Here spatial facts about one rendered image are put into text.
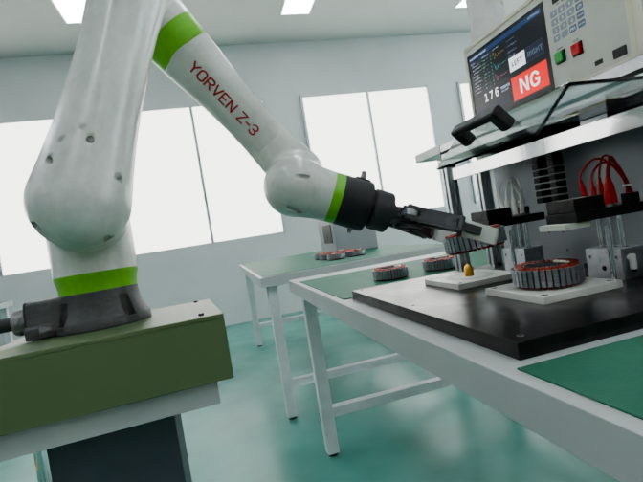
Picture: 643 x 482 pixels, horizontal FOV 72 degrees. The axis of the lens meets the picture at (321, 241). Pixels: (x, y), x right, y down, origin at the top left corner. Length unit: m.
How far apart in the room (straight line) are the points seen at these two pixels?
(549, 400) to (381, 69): 5.86
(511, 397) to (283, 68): 5.51
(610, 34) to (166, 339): 0.83
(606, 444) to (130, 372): 0.54
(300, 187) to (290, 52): 5.24
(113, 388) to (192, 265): 4.74
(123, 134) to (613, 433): 0.63
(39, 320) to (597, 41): 1.01
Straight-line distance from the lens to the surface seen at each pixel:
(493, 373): 0.56
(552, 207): 0.89
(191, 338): 0.65
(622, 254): 0.91
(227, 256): 5.37
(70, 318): 0.80
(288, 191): 0.75
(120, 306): 0.78
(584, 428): 0.47
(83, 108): 0.67
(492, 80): 1.14
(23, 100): 5.95
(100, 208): 0.63
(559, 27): 1.00
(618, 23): 0.91
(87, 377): 0.67
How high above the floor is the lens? 0.94
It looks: 1 degrees down
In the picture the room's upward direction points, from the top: 9 degrees counter-clockwise
